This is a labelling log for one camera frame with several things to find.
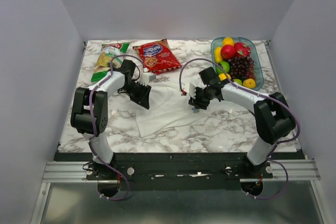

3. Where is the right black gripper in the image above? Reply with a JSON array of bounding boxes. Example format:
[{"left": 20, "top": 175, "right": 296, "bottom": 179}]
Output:
[{"left": 188, "top": 85, "right": 212, "bottom": 111}]

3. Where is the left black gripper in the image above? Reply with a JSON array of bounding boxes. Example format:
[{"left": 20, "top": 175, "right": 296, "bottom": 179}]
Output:
[{"left": 121, "top": 81, "right": 152, "bottom": 110}]

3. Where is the white garment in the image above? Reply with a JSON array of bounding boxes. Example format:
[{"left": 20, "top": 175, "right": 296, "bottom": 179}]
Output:
[{"left": 135, "top": 79, "right": 254, "bottom": 138}]

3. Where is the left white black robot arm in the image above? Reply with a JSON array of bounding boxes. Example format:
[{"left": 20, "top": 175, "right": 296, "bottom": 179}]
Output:
[{"left": 70, "top": 59, "right": 155, "bottom": 179}]

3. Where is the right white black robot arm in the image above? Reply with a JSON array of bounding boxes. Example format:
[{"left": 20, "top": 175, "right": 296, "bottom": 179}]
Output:
[{"left": 180, "top": 67, "right": 300, "bottom": 178}]

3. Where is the yellow pear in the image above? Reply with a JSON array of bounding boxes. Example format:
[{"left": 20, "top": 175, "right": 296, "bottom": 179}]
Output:
[{"left": 218, "top": 73, "right": 231, "bottom": 81}]

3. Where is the green lime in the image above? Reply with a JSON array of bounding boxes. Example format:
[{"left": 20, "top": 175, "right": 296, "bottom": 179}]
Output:
[{"left": 216, "top": 61, "right": 230, "bottom": 74}]

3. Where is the green apple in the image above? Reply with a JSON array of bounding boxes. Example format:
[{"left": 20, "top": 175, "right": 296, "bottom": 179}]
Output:
[{"left": 233, "top": 79, "right": 243, "bottom": 86}]

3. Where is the red snack bag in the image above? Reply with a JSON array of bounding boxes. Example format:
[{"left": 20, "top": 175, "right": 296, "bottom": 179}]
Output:
[{"left": 133, "top": 39, "right": 182, "bottom": 74}]

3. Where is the yellow lemon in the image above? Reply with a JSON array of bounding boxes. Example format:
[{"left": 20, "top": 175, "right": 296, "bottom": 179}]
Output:
[{"left": 214, "top": 47, "right": 223, "bottom": 63}]

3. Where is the small orange fruit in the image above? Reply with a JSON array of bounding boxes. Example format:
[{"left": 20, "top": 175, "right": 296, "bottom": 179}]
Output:
[{"left": 243, "top": 78, "right": 256, "bottom": 89}]

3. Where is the dark grape bunch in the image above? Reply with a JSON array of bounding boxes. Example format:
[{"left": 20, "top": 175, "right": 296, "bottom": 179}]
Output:
[{"left": 227, "top": 57, "right": 256, "bottom": 81}]

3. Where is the red apple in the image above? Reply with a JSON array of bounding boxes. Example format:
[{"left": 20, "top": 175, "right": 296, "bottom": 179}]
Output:
[{"left": 220, "top": 45, "right": 236, "bottom": 60}]

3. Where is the green chips bag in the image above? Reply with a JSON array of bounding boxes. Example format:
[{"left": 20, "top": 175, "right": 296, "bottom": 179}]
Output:
[{"left": 91, "top": 43, "right": 130, "bottom": 83}]

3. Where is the teal plastic fruit basket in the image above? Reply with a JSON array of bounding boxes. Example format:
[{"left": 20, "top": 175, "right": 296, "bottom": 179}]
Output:
[{"left": 211, "top": 37, "right": 264, "bottom": 91}]

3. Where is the pink dragon fruit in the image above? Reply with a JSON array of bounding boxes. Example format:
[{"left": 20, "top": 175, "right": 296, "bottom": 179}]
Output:
[{"left": 234, "top": 42, "right": 251, "bottom": 57}]

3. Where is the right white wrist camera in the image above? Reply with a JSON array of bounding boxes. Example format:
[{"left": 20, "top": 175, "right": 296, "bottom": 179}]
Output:
[{"left": 182, "top": 82, "right": 197, "bottom": 99}]

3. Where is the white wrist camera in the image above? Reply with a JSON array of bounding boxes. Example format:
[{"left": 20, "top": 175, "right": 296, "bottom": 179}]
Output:
[
  {"left": 139, "top": 72, "right": 156, "bottom": 84},
  {"left": 182, "top": 82, "right": 197, "bottom": 99}
]

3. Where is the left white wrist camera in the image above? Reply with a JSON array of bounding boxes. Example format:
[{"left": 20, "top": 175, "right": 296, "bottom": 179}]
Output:
[{"left": 139, "top": 72, "right": 156, "bottom": 84}]

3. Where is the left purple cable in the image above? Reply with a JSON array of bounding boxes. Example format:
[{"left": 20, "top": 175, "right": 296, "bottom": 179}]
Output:
[{"left": 88, "top": 54, "right": 146, "bottom": 201}]

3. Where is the purple cable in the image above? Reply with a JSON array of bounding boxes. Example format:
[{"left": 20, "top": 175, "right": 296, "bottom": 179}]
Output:
[
  {"left": 178, "top": 58, "right": 301, "bottom": 200},
  {"left": 88, "top": 54, "right": 146, "bottom": 201}
]

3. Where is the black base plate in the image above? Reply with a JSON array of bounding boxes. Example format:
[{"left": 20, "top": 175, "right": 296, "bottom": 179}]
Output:
[{"left": 54, "top": 153, "right": 304, "bottom": 195}]

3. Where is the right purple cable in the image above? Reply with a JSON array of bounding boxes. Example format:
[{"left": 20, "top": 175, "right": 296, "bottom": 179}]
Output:
[{"left": 178, "top": 58, "right": 301, "bottom": 200}]

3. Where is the aluminium rail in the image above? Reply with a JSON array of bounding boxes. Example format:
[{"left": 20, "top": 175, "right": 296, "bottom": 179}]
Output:
[{"left": 42, "top": 159, "right": 321, "bottom": 183}]

